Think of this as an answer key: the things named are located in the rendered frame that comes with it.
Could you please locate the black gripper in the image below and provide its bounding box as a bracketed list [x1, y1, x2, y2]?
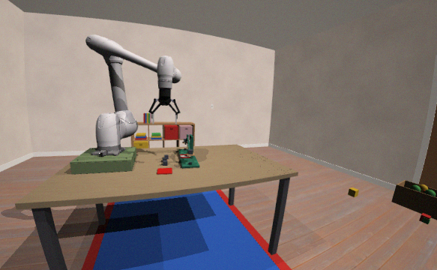
[148, 88, 180, 124]

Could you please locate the red flat square plate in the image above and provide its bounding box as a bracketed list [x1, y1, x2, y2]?
[157, 168, 172, 175]

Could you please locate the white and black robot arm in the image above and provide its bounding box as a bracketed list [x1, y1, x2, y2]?
[85, 34, 181, 156]

